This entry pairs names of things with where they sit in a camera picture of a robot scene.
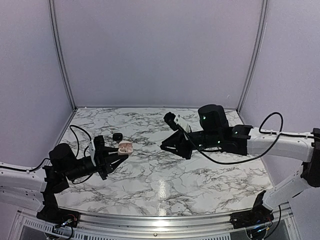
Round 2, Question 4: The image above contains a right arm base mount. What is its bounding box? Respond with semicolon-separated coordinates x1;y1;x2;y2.
229;190;274;229

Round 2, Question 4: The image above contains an aluminium corner post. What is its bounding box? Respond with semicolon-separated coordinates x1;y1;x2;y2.
48;0;77;112
236;0;270;115

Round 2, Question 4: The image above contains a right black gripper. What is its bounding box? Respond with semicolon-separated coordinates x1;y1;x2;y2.
160;129;222;161

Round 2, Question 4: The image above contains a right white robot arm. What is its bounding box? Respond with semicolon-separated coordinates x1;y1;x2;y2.
160;104;320;224

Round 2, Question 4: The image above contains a white round charging case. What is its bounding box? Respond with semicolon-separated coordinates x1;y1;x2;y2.
117;140;134;156

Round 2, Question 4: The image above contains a left aluminium corner post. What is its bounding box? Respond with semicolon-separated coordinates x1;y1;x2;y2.
48;0;77;112

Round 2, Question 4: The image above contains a black earbud charging case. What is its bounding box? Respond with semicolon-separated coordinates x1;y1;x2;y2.
112;132;123;142

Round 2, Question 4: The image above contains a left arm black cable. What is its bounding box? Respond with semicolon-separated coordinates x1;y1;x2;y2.
22;124;95;185

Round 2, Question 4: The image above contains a right aluminium corner post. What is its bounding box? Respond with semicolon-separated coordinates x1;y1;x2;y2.
236;0;270;115

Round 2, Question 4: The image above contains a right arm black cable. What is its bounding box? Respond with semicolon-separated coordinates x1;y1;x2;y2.
182;111;320;165

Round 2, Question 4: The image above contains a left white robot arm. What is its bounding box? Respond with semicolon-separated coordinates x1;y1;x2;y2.
0;135;133;227

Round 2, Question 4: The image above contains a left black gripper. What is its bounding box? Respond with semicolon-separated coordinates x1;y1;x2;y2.
64;146;128;181

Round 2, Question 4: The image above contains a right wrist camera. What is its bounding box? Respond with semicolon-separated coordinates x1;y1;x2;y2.
163;112;192;133

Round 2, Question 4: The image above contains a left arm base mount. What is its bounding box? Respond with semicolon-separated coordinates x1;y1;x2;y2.
36;192;80;228

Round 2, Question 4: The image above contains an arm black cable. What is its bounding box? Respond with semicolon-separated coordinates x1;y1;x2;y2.
182;111;320;165
22;124;95;185

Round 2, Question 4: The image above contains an aluminium front rail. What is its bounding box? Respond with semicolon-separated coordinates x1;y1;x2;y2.
14;206;296;240

